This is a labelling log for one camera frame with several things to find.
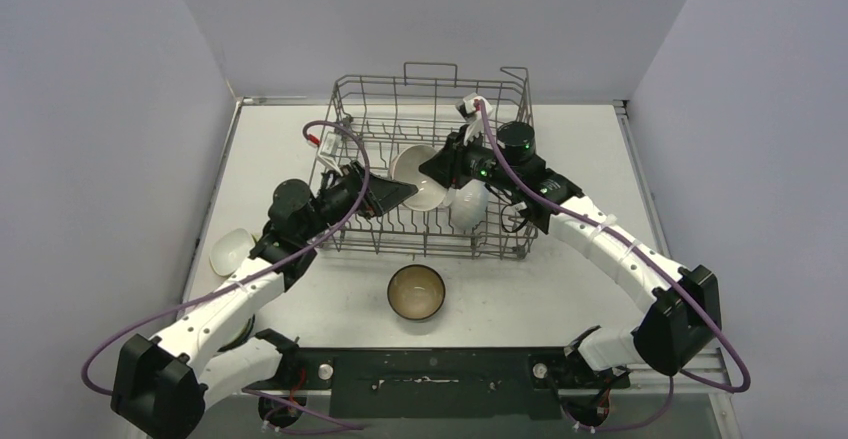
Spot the beige bowl with black outside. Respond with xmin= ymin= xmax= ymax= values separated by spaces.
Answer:
xmin=387 ymin=264 xmax=446 ymax=322

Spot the white bowl with tan outside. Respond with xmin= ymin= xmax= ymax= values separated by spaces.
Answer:
xmin=389 ymin=144 xmax=456 ymax=211

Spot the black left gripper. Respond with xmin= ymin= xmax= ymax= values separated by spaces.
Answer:
xmin=300 ymin=161 xmax=417 ymax=243

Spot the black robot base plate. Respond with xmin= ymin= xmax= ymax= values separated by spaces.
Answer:
xmin=255 ymin=347 xmax=630 ymax=420

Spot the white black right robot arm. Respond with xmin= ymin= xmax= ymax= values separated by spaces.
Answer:
xmin=419 ymin=121 xmax=721 ymax=388

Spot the white square bowl green outside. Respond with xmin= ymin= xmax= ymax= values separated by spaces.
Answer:
xmin=209 ymin=228 xmax=255 ymax=277

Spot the white bowl with blue outside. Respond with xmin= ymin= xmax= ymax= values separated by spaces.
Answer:
xmin=449 ymin=180 xmax=489 ymax=231

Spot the pale green plate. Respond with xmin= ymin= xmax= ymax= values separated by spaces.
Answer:
xmin=218 ymin=315 xmax=256 ymax=353

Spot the grey wire dish rack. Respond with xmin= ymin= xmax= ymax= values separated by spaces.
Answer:
xmin=325 ymin=62 xmax=539 ymax=259

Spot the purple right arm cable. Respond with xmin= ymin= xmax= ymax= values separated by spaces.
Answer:
xmin=473 ymin=98 xmax=752 ymax=434

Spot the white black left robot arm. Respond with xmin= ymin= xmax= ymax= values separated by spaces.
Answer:
xmin=110 ymin=162 xmax=418 ymax=438

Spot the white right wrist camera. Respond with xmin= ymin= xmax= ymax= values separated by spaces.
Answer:
xmin=456 ymin=94 xmax=492 ymax=145

